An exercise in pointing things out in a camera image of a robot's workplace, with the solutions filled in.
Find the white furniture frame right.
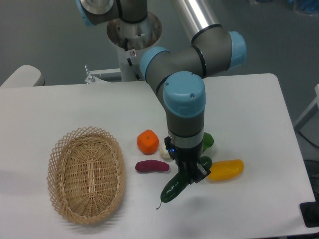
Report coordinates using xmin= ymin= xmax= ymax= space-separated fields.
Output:
xmin=293 ymin=84 xmax=319 ymax=132

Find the woven wicker basket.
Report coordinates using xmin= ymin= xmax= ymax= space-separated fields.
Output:
xmin=47 ymin=126 xmax=126 ymax=224

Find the white garlic toy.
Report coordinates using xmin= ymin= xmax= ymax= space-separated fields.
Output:
xmin=159 ymin=144 xmax=171 ymax=160

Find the green pepper toy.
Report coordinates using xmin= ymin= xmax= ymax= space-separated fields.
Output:
xmin=202 ymin=132 xmax=214 ymax=152

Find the white chair armrest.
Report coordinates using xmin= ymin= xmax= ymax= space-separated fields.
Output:
xmin=0 ymin=65 xmax=45 ymax=89

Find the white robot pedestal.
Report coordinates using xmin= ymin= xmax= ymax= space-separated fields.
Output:
xmin=85 ymin=11 xmax=162 ymax=84

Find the yellow pepper toy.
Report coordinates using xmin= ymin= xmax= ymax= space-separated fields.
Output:
xmin=208 ymin=159 xmax=244 ymax=181

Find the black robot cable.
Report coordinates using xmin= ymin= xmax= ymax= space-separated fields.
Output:
xmin=124 ymin=37 xmax=145 ymax=82

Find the orange toy fruit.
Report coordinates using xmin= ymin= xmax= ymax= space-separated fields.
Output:
xmin=137 ymin=129 xmax=160 ymax=155

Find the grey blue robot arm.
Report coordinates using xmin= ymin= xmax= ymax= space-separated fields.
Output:
xmin=76 ymin=0 xmax=247 ymax=183

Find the black device at edge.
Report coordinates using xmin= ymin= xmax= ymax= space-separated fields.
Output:
xmin=300 ymin=201 xmax=319 ymax=228

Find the dark green cucumber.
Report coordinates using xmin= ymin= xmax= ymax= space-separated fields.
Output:
xmin=157 ymin=156 xmax=212 ymax=210

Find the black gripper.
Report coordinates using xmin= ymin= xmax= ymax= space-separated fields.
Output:
xmin=164 ymin=136 xmax=211 ymax=184

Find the purple sweet potato toy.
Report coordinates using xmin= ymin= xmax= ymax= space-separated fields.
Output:
xmin=135 ymin=160 xmax=170 ymax=173

